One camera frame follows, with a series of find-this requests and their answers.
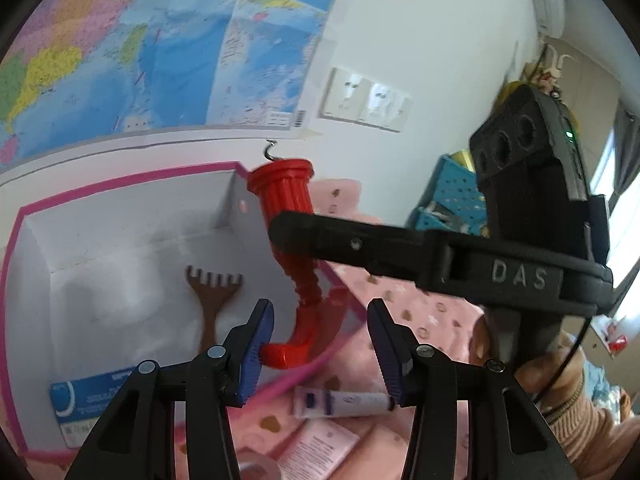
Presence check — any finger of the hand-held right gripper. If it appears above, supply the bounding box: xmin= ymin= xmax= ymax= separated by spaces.
xmin=268 ymin=210 xmax=441 ymax=287

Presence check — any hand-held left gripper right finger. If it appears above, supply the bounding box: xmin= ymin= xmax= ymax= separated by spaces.
xmin=366 ymin=298 xmax=576 ymax=480

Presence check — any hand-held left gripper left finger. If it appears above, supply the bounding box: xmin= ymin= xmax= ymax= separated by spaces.
xmin=65 ymin=298 xmax=276 ymax=480

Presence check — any red plastic toy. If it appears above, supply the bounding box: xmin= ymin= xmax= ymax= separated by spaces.
xmin=247 ymin=159 xmax=348 ymax=371

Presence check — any pink cardboard box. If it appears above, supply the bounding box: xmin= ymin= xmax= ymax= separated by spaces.
xmin=0 ymin=161 xmax=368 ymax=466

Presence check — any person's right forearm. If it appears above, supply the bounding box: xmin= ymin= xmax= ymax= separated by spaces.
xmin=535 ymin=330 xmax=627 ymax=463

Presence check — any person's right hand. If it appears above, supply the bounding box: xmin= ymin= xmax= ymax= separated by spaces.
xmin=472 ymin=316 xmax=556 ymax=392

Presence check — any pink printed blanket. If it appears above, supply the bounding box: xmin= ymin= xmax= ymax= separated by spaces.
xmin=235 ymin=177 xmax=501 ymax=480

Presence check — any white and blue tube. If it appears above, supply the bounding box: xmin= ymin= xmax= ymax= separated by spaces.
xmin=292 ymin=386 xmax=397 ymax=418

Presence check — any brown wooden back scratcher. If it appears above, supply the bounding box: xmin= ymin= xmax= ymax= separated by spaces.
xmin=186 ymin=266 xmax=244 ymax=356

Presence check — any blue perforated basket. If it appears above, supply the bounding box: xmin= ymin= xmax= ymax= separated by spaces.
xmin=404 ymin=154 xmax=493 ymax=236

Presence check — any salmon pink tube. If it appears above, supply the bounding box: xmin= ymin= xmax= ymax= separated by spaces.
xmin=277 ymin=419 xmax=361 ymax=480

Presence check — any light blue cloth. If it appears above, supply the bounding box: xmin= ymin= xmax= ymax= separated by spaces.
xmin=585 ymin=360 xmax=632 ymax=423

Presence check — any grey curtain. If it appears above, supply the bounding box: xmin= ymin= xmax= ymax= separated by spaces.
xmin=612 ymin=110 xmax=640 ymax=196

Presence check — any blue and white labelled packet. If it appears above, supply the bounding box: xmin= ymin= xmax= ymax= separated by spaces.
xmin=49 ymin=366 xmax=141 ymax=448

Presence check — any black cable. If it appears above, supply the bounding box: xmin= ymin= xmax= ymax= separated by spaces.
xmin=532 ymin=310 xmax=593 ymax=413

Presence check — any white wall socket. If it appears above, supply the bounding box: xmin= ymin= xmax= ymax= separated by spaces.
xmin=361 ymin=79 xmax=403 ymax=130
xmin=320 ymin=66 xmax=373 ymax=122

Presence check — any narrow white wall switch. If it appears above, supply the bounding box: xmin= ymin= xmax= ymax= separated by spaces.
xmin=396 ymin=92 xmax=414 ymax=134

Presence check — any wall map poster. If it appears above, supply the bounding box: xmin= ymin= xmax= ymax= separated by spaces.
xmin=0 ymin=0 xmax=351 ymax=166

